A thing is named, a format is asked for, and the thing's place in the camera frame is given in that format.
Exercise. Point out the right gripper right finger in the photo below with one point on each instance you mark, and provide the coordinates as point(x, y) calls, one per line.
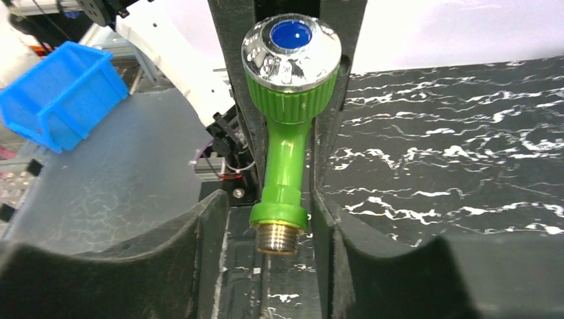
point(362, 273)

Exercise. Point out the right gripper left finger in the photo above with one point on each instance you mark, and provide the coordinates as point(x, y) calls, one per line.
point(168, 272)

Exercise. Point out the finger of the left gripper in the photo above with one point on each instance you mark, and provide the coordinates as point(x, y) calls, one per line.
point(345, 18)
point(231, 88)

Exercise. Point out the green water faucet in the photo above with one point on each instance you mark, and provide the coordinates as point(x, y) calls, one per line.
point(290, 62)

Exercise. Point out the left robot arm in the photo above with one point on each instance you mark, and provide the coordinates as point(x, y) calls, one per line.
point(149, 27)

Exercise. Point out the blue plastic bin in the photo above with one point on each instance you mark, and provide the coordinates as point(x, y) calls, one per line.
point(62, 98)

